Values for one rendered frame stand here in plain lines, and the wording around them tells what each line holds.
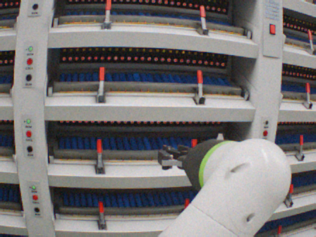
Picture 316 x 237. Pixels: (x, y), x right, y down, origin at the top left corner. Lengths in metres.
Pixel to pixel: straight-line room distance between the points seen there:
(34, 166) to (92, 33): 0.39
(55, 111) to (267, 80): 0.62
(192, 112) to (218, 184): 0.57
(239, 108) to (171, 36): 0.28
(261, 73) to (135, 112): 0.39
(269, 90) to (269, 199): 0.68
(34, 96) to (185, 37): 0.43
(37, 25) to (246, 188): 0.67
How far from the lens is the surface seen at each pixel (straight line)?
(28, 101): 0.89
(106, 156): 1.00
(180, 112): 0.94
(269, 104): 1.05
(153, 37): 0.90
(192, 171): 0.52
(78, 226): 1.04
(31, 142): 0.91
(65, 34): 0.87
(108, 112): 0.90
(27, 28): 0.88
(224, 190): 0.39
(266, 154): 0.40
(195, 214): 0.40
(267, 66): 1.03
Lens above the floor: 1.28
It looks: 13 degrees down
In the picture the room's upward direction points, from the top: 4 degrees clockwise
